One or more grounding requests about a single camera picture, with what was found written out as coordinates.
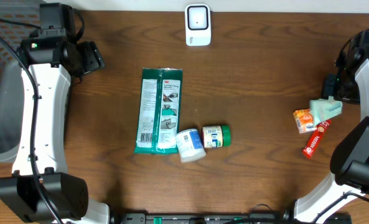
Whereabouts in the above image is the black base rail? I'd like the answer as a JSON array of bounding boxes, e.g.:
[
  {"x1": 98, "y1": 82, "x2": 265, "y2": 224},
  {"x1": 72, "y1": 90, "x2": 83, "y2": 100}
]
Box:
[{"x1": 119, "y1": 211, "x2": 301, "y2": 224}]

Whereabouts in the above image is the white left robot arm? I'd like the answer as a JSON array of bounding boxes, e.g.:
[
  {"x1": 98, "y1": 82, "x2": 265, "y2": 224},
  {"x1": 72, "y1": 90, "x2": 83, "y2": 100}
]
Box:
[{"x1": 0, "y1": 37, "x2": 116, "y2": 223}]

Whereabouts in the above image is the red snack wrapper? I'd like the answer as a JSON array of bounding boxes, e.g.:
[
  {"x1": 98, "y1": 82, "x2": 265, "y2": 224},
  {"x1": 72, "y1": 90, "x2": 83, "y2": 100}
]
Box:
[{"x1": 302, "y1": 119, "x2": 332, "y2": 159}]

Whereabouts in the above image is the green lid jar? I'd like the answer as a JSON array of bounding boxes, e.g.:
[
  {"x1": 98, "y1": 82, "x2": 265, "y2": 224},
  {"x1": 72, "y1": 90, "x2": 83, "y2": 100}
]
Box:
[{"x1": 202, "y1": 125, "x2": 231, "y2": 148}]

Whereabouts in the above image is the orange tissue pack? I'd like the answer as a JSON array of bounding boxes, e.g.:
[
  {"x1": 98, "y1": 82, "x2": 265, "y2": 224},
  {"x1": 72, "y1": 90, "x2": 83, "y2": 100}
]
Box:
[{"x1": 293, "y1": 109, "x2": 316, "y2": 134}]

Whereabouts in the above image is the white barcode scanner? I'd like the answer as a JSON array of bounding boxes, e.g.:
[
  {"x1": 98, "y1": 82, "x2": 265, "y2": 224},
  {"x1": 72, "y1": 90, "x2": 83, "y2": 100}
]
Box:
[{"x1": 184, "y1": 4, "x2": 212, "y2": 47}]

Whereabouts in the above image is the grey plastic shopping basket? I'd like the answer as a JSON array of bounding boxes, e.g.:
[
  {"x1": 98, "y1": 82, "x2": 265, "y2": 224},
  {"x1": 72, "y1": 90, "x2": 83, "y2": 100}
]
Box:
[{"x1": 0, "y1": 0, "x2": 43, "y2": 162}]

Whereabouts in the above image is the white lid blue jar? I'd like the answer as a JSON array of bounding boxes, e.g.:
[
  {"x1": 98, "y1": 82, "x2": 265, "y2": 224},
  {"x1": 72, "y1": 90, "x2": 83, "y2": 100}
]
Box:
[{"x1": 175, "y1": 129, "x2": 206, "y2": 163}]

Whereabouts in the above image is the large green 3M package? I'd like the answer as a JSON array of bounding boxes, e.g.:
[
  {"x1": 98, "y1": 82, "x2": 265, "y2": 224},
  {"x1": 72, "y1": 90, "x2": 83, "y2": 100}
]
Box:
[{"x1": 134, "y1": 68, "x2": 183, "y2": 154}]

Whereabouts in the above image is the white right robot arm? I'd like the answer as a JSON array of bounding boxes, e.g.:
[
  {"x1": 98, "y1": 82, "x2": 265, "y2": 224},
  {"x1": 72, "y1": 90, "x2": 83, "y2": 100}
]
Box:
[{"x1": 291, "y1": 37, "x2": 369, "y2": 223}]

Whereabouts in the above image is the light green wipes packet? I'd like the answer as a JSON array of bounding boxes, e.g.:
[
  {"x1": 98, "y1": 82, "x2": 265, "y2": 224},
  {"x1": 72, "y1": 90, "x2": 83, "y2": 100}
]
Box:
[{"x1": 309, "y1": 96, "x2": 343, "y2": 126}]

